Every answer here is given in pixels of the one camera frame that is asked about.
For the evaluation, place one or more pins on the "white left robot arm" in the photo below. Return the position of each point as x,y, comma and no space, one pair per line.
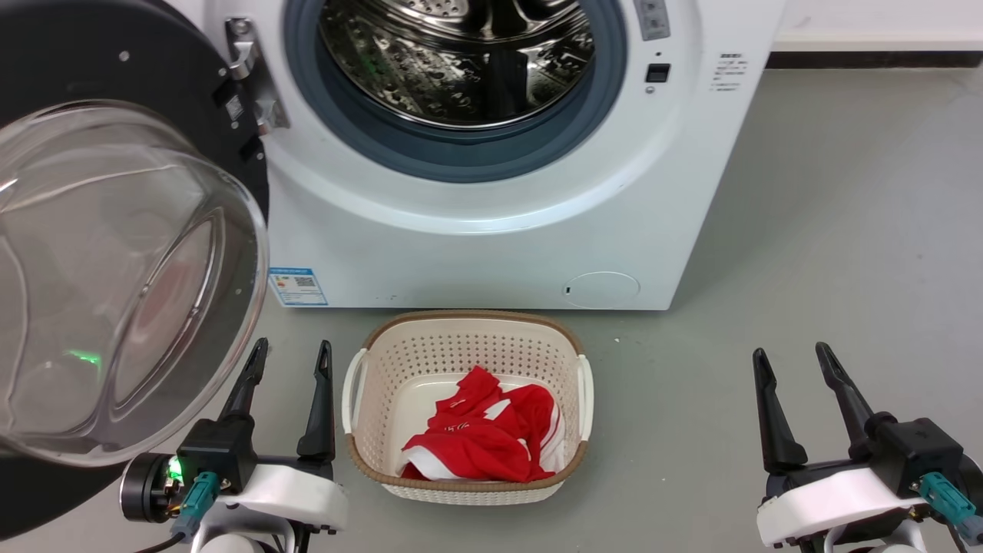
246,538

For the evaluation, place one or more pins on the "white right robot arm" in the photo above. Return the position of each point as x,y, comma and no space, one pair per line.
875,541

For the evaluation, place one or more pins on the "white front-load washing machine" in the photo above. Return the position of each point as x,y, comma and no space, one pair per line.
461,253

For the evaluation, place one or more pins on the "blue energy label sticker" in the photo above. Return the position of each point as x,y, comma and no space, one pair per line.
298,286

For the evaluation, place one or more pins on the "black door lock slot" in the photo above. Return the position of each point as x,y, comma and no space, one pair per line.
657,73

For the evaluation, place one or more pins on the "red and white garment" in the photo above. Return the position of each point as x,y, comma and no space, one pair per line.
476,442

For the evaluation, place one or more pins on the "cream perforated laundry basket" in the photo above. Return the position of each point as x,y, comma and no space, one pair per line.
369,461

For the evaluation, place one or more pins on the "round white filter cover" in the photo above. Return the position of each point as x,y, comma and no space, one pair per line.
603,290

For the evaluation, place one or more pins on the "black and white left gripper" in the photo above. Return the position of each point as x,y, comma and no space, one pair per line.
284,491

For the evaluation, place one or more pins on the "stainless steel washer drum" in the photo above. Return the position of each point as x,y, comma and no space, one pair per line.
461,69

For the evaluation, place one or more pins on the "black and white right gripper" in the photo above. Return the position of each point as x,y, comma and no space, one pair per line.
845,499

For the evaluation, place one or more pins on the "glass washer door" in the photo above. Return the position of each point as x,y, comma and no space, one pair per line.
115,269

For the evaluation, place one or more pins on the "metal door hinge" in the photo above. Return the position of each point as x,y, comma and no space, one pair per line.
257,84

